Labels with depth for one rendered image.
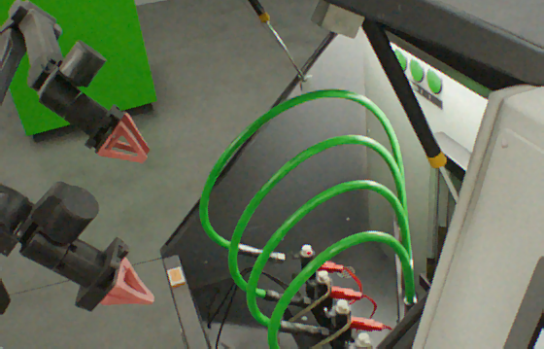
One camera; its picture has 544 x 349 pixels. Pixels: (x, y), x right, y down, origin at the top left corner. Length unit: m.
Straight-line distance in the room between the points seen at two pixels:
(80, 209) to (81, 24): 3.41
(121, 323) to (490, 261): 2.20
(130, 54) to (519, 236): 3.83
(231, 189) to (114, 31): 2.96
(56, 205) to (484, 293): 0.54
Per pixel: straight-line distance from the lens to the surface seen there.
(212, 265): 1.47
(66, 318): 2.84
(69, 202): 0.82
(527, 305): 0.63
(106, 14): 4.19
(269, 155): 1.35
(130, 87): 4.36
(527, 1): 1.12
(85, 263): 0.87
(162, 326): 2.63
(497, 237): 0.65
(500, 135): 0.64
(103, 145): 1.03
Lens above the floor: 1.82
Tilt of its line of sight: 32 degrees down
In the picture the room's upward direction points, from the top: 7 degrees counter-clockwise
